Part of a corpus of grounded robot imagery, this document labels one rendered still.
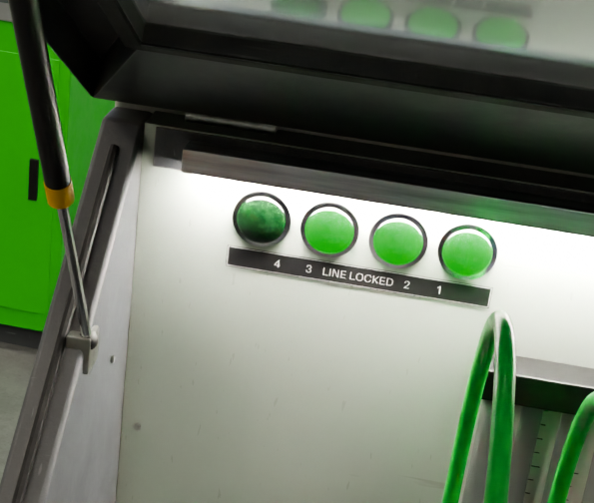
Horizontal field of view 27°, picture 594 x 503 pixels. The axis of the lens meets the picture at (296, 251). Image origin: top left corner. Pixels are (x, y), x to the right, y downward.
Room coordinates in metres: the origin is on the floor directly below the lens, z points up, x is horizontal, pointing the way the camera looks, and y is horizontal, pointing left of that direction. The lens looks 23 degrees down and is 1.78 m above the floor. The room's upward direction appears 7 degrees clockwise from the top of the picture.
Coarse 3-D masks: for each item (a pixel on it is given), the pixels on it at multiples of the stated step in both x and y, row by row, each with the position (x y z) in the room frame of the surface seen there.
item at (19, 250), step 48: (0, 0) 3.22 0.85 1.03; (0, 48) 3.23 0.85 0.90; (48, 48) 3.21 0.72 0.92; (0, 96) 3.22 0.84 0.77; (0, 144) 3.22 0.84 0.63; (0, 192) 3.22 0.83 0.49; (0, 240) 3.22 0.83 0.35; (48, 240) 3.20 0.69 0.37; (0, 288) 3.22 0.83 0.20; (48, 288) 3.20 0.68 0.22; (0, 336) 3.27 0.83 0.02
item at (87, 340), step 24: (24, 0) 0.73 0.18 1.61; (24, 24) 0.74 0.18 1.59; (24, 48) 0.75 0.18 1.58; (24, 72) 0.76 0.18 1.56; (48, 72) 0.76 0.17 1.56; (48, 96) 0.77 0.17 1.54; (48, 120) 0.77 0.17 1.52; (48, 144) 0.78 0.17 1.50; (48, 168) 0.79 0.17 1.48; (48, 192) 0.80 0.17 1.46; (72, 192) 0.81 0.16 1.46; (72, 240) 0.83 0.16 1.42; (72, 264) 0.84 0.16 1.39; (72, 336) 0.87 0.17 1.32; (96, 336) 0.88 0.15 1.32
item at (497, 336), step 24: (504, 312) 0.80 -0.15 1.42; (480, 336) 0.87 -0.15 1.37; (504, 336) 0.75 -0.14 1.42; (480, 360) 0.88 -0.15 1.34; (504, 360) 0.72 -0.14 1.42; (480, 384) 0.89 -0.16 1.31; (504, 384) 0.70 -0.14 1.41; (504, 408) 0.68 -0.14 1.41; (456, 432) 0.91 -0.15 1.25; (504, 432) 0.67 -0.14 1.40; (456, 456) 0.91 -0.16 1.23; (504, 456) 0.65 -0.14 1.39; (456, 480) 0.91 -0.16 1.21; (504, 480) 0.64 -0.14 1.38
